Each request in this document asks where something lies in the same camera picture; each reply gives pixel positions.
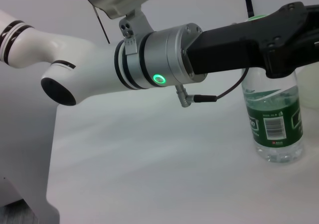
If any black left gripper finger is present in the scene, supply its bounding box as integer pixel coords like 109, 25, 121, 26
296, 32, 319, 68
306, 4, 319, 32

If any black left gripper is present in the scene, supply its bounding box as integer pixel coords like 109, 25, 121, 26
185, 1, 309, 78

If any clear bottle with green label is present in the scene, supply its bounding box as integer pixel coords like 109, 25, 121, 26
240, 13, 305, 164

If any green glass fruit plate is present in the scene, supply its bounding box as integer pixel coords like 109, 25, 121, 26
296, 64, 319, 110

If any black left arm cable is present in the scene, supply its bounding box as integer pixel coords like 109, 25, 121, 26
175, 68, 250, 108

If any black left camera cable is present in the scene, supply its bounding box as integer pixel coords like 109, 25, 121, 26
94, 5, 111, 45

